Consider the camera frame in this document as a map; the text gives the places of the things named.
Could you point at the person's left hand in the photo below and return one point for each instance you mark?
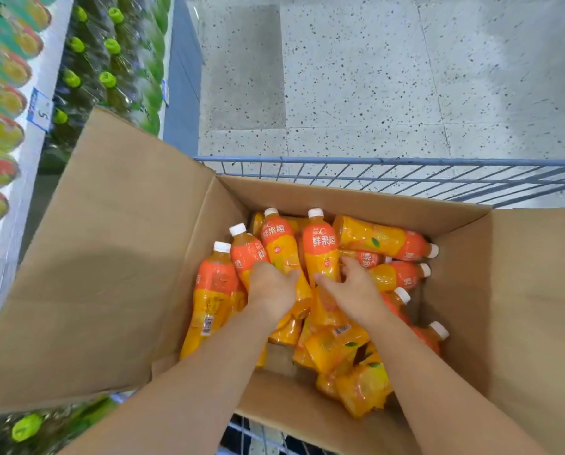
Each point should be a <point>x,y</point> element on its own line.
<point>270,291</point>

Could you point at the person's right hand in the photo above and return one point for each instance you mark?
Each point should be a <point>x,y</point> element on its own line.
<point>358,298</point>

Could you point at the orange juice bottles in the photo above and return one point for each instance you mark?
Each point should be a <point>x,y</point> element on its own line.
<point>382,241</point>

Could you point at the brown cardboard box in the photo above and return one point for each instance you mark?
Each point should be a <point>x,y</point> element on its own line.
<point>97,260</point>

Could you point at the person's right forearm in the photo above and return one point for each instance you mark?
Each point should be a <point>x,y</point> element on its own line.
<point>429,388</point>

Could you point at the person's left forearm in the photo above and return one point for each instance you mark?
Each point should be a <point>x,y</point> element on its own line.
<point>192,393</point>

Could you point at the blue white price tag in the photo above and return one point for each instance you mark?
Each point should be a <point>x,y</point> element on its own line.
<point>165,92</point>
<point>40,109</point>

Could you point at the rows of teal label bottles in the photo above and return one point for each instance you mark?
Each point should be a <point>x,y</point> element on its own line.
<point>2,99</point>

